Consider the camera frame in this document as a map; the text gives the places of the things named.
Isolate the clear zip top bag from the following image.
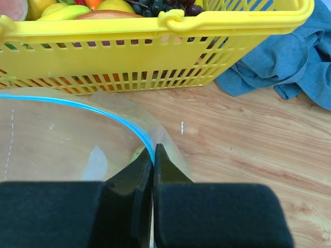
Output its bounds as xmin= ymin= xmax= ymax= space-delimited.
xmin=1 ymin=87 xmax=191 ymax=181

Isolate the dark grape bunch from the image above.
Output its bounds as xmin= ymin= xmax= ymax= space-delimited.
xmin=127 ymin=0 xmax=205 ymax=17

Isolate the red chili pepper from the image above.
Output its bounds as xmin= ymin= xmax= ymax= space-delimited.
xmin=74 ymin=0 xmax=86 ymax=6

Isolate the yellow bell pepper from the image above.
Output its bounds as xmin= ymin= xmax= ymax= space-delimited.
xmin=26 ymin=0 xmax=57 ymax=21

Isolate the blue crumpled cloth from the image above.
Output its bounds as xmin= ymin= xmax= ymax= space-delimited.
xmin=216 ymin=1 xmax=330 ymax=110

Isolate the watermelon slice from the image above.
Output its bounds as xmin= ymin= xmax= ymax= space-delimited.
xmin=0 ymin=0 xmax=28 ymax=21

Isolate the orange fruit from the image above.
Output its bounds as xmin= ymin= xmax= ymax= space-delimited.
xmin=85 ymin=0 xmax=104 ymax=9

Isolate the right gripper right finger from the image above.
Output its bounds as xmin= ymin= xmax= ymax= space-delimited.
xmin=153 ymin=144 xmax=294 ymax=247

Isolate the yellow banana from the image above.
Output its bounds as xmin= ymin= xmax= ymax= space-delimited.
xmin=37 ymin=3 xmax=91 ymax=21

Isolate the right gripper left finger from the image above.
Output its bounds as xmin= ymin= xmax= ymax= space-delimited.
xmin=1 ymin=149 xmax=154 ymax=247

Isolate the yellow plastic basket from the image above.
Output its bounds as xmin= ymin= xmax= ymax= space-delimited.
xmin=1 ymin=1 xmax=314 ymax=95

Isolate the yellow lemon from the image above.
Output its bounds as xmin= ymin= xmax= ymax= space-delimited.
xmin=96 ymin=0 xmax=135 ymax=14

